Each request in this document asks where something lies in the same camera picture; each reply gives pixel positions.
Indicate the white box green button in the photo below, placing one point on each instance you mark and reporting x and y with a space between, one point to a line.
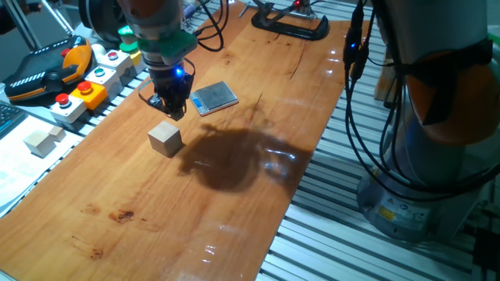
104 78

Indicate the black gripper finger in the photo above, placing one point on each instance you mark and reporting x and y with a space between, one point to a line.
176 112
156 103

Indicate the white rounded plastic object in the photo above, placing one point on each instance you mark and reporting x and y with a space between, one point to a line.
97 50

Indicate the black orange teach pendant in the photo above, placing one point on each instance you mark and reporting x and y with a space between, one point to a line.
43 70

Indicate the medium plain wooden cube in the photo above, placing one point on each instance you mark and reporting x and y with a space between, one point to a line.
38 143

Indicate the white box small red button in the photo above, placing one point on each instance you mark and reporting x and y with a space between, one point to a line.
115 62

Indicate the white paper sheets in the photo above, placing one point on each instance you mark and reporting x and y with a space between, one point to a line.
19 171

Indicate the black filament spool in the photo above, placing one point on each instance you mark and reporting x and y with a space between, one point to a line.
99 17

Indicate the black C-clamp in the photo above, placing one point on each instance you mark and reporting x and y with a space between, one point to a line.
289 29

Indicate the green printed wrist mount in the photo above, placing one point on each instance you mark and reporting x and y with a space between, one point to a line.
172 45

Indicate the white box red emergency button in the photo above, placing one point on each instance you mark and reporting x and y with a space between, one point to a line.
67 109

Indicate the small plain wooden cube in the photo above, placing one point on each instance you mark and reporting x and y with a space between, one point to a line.
58 133

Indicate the yellow box big green button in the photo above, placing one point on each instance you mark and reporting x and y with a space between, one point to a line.
131 48

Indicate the glossy wood grain mat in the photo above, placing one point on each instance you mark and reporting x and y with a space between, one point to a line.
136 210

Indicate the silver digital pocket scale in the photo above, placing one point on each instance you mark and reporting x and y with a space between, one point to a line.
215 97

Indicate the yellow box red button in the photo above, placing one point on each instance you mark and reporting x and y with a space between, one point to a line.
90 97

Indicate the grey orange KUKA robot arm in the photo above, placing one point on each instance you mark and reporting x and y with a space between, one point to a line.
437 23

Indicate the large plain wooden cube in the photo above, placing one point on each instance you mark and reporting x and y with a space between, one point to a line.
165 138

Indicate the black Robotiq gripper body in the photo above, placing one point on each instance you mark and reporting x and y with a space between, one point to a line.
172 84

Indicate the long support pole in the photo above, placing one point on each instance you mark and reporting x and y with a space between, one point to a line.
305 4

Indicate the black computer keyboard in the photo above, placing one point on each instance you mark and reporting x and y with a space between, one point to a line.
8 117

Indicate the metal tripod leg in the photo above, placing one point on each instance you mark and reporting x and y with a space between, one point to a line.
58 17
25 29

